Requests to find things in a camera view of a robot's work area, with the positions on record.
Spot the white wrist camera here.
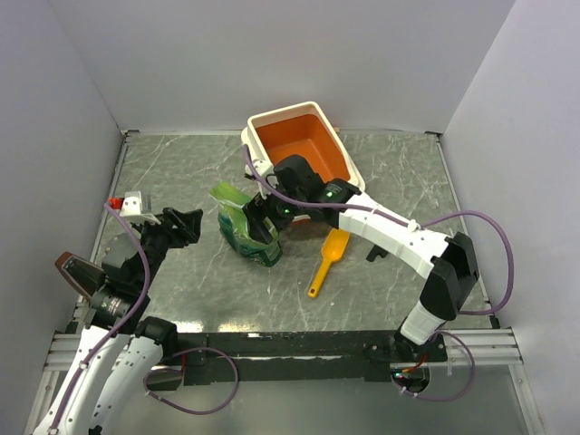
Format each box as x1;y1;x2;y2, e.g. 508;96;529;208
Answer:
108;190;160;225
245;159;274;180

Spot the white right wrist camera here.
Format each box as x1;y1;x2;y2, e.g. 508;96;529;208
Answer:
245;159;274;180

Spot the brown black side object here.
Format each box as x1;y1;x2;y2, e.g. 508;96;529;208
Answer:
54;252;105;300

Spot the orange and cream litter box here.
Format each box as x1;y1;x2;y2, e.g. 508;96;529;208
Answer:
241;101;365;233

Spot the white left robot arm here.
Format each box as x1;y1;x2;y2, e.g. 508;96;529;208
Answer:
34;196;203;434

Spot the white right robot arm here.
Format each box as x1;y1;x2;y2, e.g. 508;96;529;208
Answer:
243;146;479;361

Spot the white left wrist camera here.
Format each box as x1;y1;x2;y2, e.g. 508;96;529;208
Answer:
108;190;160;225

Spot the green cat litter bag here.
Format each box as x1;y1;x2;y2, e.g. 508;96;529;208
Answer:
210;181;282;267

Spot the black bag clip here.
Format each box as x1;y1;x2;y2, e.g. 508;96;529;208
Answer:
366;245;389;262

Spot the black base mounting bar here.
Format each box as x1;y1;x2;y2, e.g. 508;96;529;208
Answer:
162;330;448;386

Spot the yellow plastic litter scoop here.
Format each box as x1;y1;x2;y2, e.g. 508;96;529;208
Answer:
308;228;350;298

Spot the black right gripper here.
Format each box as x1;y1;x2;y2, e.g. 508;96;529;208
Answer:
243;177;306;246

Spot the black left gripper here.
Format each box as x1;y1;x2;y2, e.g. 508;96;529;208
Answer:
132;206;203;289

